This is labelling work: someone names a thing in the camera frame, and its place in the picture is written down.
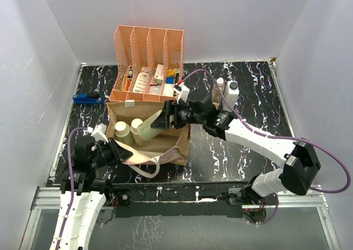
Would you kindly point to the white bottle dark grey cap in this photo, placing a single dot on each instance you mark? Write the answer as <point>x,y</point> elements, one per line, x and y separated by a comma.
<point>231,93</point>

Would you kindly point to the white medicine box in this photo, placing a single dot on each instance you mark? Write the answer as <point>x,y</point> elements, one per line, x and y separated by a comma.
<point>141,83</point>

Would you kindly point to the white box with icons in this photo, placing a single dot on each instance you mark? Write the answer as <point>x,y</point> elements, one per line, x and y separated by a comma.
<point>168,90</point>

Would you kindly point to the green bottle beige cap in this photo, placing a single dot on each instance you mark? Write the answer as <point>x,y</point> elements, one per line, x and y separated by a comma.
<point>145,131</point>
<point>123,133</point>
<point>133,128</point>

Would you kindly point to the pink plastic file organizer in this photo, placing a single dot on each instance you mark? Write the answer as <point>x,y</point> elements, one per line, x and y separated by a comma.
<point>144,48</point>

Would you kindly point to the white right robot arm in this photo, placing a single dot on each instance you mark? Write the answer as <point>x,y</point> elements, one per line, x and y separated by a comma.
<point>297,161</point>

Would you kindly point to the blue stapler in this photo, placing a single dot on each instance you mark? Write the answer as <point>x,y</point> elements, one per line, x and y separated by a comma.
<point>87,98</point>

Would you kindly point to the orange items in organizer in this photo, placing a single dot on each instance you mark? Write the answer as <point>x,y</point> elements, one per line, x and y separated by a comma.
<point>126,79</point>

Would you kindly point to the yellow blue small boxes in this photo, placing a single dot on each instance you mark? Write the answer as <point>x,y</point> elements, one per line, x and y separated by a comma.
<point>172,76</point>

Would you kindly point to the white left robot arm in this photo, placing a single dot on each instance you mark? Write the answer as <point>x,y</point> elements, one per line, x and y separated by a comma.
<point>83,195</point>

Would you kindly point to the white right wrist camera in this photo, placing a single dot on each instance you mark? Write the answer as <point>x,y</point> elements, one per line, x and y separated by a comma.
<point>182,92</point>

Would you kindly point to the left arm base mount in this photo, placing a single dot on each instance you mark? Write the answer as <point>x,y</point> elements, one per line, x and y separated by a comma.
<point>118,197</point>

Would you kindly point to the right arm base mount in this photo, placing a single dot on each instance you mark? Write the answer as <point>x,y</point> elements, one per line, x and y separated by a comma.
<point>248,198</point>

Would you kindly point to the clear bottle amber liquid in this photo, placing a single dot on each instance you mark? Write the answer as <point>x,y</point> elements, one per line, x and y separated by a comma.
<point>217,92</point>

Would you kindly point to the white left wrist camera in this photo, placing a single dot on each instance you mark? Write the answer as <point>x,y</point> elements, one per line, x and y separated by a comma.
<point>98,132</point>

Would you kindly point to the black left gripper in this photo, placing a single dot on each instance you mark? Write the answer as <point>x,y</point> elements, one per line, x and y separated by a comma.
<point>119,153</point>

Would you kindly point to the white red small box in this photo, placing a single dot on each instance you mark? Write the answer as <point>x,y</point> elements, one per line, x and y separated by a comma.
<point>158,76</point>

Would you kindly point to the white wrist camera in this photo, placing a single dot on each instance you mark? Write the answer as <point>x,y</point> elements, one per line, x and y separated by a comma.
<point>182,92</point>
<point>98,132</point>

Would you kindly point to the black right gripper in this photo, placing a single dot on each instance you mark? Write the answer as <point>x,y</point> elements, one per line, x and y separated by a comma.
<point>163,121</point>

